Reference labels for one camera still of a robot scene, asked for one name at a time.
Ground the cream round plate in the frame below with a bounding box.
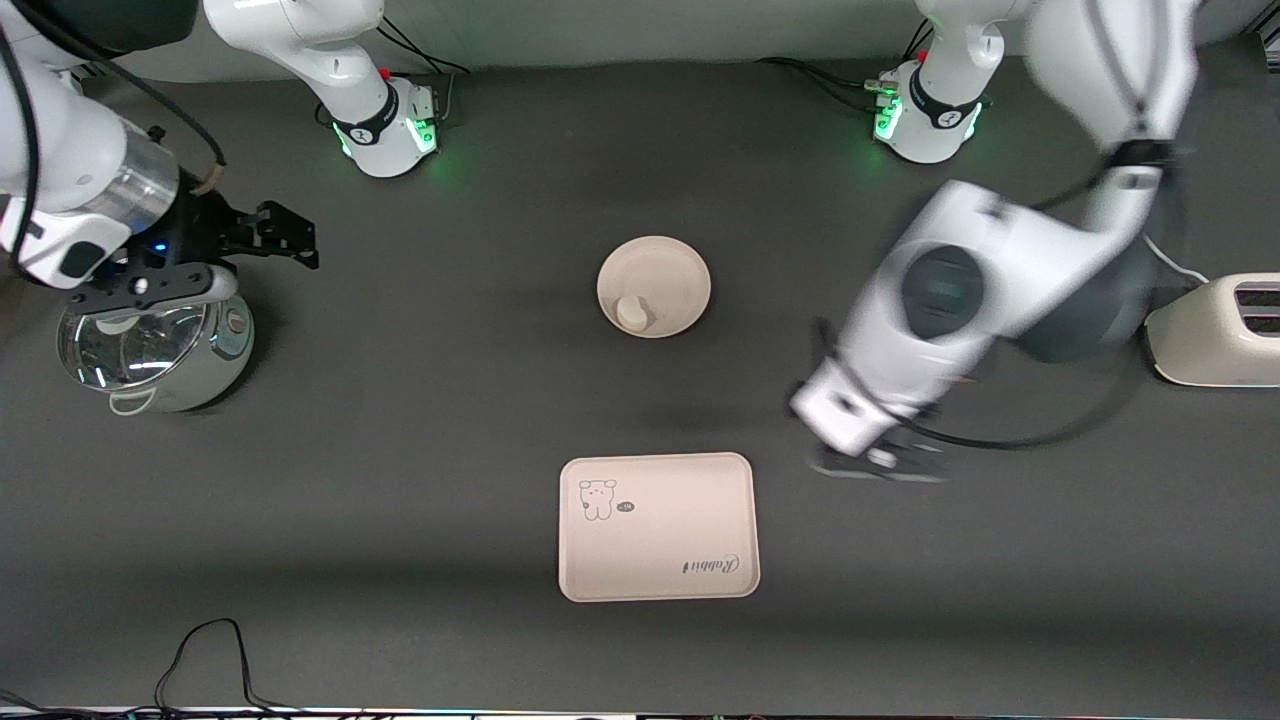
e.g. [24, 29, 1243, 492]
[597, 236, 712, 339]

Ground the cream rectangular rabbit tray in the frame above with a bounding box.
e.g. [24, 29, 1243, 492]
[558, 452, 761, 603]

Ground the pale green cooking pot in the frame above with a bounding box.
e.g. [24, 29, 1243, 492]
[57, 265, 256, 416]

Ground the glass pot lid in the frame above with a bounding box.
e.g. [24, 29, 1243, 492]
[57, 295, 211, 391]

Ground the cream toaster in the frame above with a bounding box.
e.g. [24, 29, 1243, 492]
[1144, 273, 1280, 388]

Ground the black right arm wrist cable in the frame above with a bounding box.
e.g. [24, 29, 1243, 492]
[0, 20, 229, 196]

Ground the black arm wrist cable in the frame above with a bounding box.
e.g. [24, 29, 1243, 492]
[895, 150, 1186, 453]
[0, 20, 229, 196]

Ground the black left arm wrist cable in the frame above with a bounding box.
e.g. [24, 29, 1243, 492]
[895, 150, 1186, 453]

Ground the black right arm base cable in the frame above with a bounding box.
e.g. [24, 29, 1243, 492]
[378, 15, 473, 77]

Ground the black arm base cable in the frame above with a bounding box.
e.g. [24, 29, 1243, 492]
[754, 20, 936, 113]
[378, 15, 473, 77]

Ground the black left arm base cable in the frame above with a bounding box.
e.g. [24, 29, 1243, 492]
[754, 20, 936, 113]

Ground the black looped table cable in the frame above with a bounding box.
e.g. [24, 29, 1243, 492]
[153, 618, 306, 717]

